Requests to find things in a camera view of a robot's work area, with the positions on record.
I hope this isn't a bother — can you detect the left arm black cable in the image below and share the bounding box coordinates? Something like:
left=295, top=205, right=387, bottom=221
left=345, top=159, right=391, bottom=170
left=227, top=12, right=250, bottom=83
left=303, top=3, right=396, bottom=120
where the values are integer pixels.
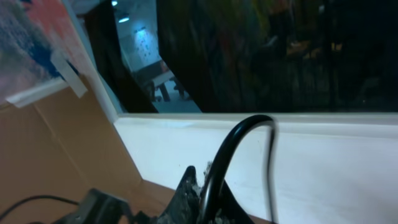
left=0, top=195, right=80, bottom=220

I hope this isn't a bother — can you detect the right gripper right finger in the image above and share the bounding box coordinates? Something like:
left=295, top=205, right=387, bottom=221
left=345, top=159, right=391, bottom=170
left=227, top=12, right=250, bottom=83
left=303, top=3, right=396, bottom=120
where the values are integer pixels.
left=203, top=162, right=254, bottom=224

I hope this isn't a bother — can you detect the brown cardboard panel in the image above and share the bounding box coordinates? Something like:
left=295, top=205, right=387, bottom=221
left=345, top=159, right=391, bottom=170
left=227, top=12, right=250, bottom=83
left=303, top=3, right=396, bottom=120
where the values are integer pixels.
left=0, top=74, right=144, bottom=224

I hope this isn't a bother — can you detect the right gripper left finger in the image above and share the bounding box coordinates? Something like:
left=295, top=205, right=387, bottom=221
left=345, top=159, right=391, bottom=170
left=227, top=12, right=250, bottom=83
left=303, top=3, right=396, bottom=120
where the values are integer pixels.
left=156, top=166, right=203, bottom=224

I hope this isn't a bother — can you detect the colourful taped poster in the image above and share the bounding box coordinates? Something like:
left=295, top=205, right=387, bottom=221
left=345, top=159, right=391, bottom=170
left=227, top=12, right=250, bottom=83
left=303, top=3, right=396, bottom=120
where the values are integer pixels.
left=1, top=0, right=92, bottom=104

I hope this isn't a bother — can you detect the dark window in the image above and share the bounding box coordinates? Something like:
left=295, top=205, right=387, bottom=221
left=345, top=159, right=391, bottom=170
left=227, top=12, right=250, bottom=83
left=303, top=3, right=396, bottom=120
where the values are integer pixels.
left=70, top=0, right=397, bottom=113

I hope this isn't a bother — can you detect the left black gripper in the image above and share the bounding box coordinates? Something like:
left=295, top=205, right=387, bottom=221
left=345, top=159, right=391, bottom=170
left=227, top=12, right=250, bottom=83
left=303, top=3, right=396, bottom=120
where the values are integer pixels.
left=53, top=189, right=155, bottom=224

